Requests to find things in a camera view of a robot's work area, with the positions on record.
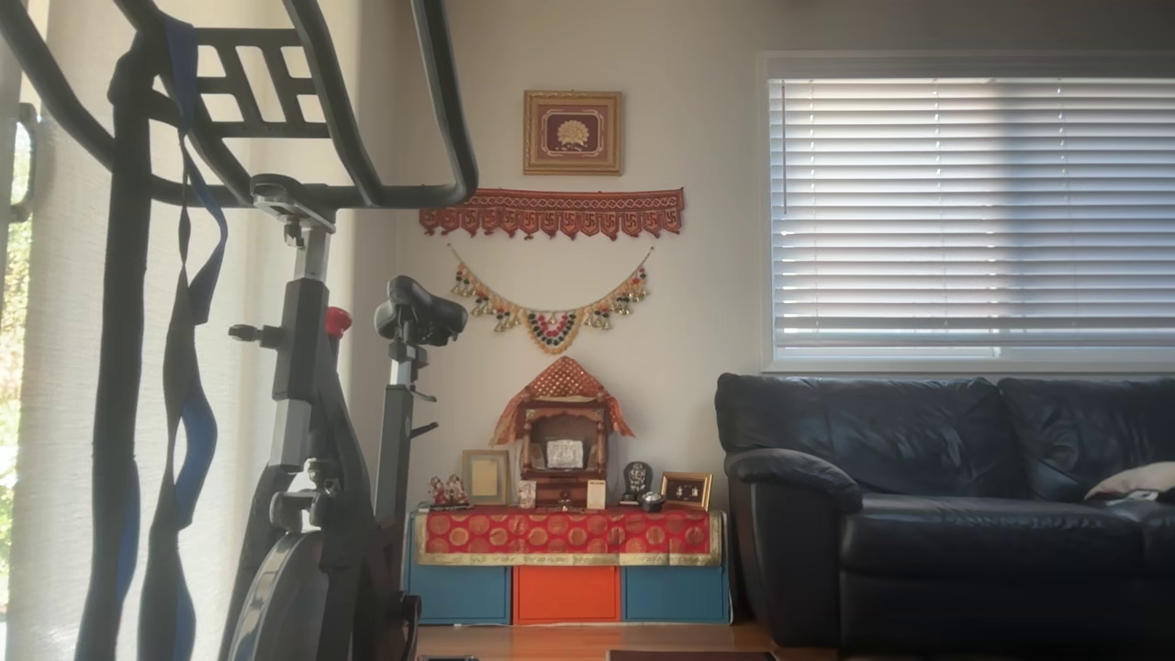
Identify red gold canopy cloth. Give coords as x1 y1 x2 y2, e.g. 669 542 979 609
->
489 356 636 447

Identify small wooden shrine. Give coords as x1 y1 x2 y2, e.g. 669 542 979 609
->
519 399 611 509

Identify red gold table cloth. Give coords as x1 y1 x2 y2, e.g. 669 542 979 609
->
413 508 724 566

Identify orange storage bin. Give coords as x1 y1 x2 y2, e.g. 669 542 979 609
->
513 565 621 625

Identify blue storage bin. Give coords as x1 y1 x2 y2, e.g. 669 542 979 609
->
409 564 511 625
623 565 730 624

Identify black exercise bike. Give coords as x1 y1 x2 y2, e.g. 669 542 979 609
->
0 0 479 661

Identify black leather sofa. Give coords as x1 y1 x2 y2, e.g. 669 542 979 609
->
714 372 1175 655

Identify white window blinds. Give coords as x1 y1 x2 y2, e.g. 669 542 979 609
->
769 78 1175 361

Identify white window curtain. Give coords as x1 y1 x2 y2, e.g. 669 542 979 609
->
7 0 361 661

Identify white cushion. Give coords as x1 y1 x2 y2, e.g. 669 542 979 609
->
1084 461 1175 505

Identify beaded garland wall hanging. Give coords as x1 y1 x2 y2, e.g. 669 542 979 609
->
447 244 655 355

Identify red embroidered wall hanging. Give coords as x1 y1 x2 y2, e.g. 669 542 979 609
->
420 188 686 241

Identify beige picture frame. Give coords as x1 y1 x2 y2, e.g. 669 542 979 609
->
461 449 512 506

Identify small gold picture frame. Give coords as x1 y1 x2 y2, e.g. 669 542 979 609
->
660 471 714 512

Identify gold framed wall picture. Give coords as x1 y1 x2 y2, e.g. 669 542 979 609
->
523 90 623 176

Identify blue black resistance strap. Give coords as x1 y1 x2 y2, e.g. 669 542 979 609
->
75 14 229 661

